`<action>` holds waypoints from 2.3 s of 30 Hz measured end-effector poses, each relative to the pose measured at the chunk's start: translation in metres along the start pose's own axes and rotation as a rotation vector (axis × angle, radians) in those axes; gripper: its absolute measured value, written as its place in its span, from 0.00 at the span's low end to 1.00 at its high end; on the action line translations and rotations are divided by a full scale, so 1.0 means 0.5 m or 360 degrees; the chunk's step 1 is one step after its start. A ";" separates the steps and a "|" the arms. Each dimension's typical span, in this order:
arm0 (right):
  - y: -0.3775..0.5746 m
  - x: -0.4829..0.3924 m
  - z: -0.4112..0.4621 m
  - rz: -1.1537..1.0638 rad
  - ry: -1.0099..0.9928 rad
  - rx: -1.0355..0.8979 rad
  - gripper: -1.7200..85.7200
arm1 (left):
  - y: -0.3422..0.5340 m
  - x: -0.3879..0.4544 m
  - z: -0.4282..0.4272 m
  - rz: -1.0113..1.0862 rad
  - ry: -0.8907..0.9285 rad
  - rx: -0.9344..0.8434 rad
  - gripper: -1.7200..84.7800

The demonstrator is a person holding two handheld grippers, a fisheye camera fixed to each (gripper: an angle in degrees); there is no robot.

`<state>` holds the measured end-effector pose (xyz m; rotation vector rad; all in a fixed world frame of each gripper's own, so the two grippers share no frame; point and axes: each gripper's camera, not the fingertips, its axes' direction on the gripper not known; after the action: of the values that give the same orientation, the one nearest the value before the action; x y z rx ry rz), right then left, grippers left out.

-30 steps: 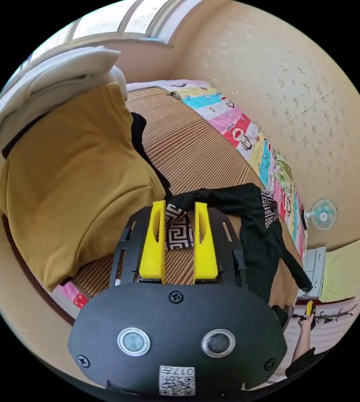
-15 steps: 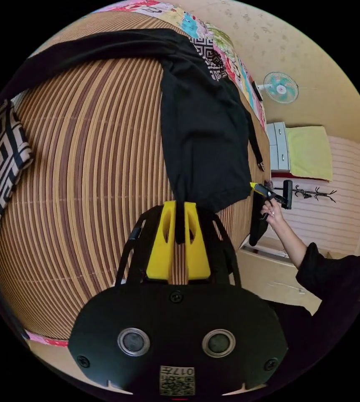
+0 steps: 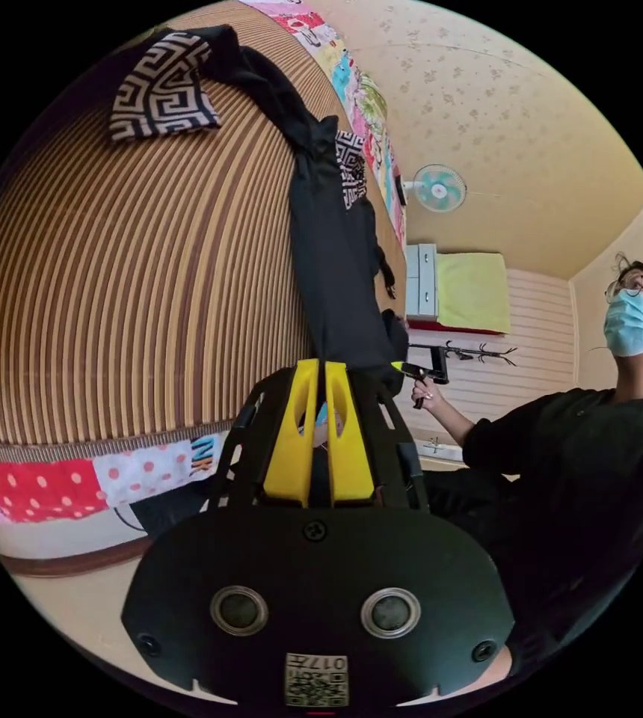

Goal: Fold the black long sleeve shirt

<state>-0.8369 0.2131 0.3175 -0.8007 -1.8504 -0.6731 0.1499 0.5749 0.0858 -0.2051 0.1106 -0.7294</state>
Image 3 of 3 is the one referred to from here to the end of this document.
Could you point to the black long sleeve shirt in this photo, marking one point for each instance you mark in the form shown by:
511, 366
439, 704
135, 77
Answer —
333, 269

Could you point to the person's right forearm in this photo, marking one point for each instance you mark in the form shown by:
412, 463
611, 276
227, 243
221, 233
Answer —
457, 423

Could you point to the white drawer cupboard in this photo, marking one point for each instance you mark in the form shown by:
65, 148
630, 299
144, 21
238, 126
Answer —
421, 279

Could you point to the white and teal wall fan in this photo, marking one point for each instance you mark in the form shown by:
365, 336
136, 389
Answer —
439, 188

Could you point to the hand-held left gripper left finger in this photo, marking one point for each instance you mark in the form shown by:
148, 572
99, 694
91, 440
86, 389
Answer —
290, 449

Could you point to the bed with striped woven mat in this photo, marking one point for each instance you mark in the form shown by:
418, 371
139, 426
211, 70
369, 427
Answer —
131, 280

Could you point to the person's left forearm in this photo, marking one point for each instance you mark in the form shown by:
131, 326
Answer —
498, 666

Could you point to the person's right hand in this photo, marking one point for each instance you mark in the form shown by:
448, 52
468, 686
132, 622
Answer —
431, 399

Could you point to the person's body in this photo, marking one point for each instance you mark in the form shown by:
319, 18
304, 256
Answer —
568, 477

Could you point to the black coat rack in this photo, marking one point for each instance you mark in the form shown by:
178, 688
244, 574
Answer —
484, 353

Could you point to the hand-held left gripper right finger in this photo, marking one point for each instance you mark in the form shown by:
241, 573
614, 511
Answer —
349, 460

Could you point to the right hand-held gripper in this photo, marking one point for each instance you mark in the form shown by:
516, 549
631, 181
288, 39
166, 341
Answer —
419, 373

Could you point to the yellow-green cloth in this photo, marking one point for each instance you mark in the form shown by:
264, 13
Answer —
473, 291

